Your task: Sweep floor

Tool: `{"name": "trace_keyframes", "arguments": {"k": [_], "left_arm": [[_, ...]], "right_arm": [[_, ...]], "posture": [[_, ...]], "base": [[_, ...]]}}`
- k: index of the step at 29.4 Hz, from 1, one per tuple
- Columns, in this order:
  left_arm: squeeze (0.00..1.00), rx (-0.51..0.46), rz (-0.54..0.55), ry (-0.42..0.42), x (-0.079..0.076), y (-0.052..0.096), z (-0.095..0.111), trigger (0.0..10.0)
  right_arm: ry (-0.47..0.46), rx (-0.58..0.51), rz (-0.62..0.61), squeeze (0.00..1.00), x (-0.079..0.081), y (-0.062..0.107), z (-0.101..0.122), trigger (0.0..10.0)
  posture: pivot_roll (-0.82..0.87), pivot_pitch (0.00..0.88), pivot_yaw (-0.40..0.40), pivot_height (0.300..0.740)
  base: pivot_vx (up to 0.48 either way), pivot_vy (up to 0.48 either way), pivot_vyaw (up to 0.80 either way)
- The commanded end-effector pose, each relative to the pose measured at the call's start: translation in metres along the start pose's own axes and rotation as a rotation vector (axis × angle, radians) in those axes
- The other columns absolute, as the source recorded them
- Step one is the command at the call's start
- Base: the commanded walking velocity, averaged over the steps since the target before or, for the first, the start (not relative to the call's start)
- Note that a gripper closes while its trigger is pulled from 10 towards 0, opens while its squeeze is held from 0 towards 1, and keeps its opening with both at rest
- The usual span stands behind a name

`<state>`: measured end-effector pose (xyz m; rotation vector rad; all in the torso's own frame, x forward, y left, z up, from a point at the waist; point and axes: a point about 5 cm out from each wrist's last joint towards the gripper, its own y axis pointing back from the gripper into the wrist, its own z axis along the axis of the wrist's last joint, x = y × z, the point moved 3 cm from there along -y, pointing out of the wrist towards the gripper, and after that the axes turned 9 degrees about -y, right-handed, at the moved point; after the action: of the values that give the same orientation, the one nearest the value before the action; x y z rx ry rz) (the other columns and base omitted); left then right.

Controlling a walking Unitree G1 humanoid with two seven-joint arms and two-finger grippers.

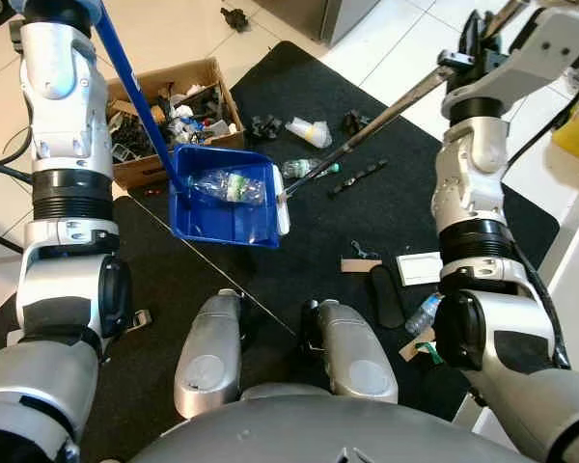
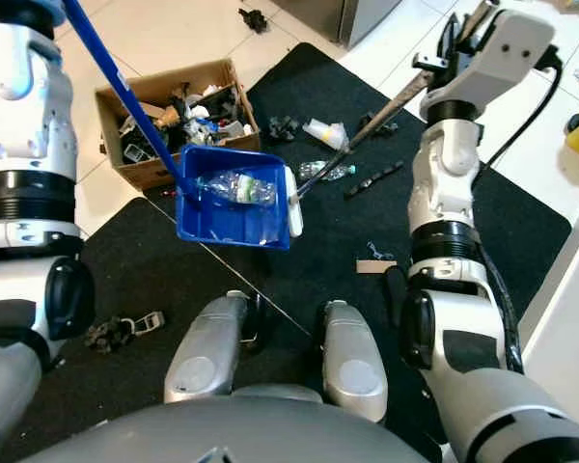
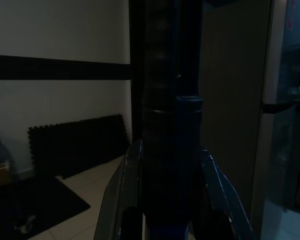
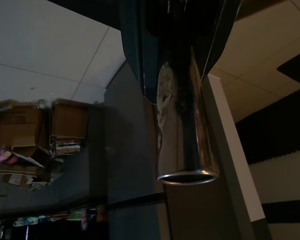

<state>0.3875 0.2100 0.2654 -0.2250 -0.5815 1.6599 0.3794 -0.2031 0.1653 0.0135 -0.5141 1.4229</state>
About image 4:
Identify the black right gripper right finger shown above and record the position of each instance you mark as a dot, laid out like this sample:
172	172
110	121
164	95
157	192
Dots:
215	30

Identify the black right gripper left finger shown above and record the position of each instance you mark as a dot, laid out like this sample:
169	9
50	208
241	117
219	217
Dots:
136	37

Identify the black flat board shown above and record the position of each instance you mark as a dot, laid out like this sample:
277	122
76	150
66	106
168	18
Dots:
296	70

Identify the small brown cardboard box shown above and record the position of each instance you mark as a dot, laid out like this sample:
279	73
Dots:
69	121

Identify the black ribbed foam panel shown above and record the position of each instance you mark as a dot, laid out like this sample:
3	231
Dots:
275	127

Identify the large brown cardboard box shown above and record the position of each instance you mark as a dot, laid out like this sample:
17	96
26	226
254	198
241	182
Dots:
20	125

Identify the open brown cardboard box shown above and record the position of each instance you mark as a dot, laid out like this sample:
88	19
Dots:
31	156

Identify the yellow orange packet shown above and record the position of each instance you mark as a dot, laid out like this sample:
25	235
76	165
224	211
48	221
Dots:
101	213

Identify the flat cardboard box with label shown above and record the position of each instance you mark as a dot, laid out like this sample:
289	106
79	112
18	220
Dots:
16	178

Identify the pink bottle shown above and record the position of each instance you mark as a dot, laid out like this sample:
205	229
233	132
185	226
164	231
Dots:
84	220

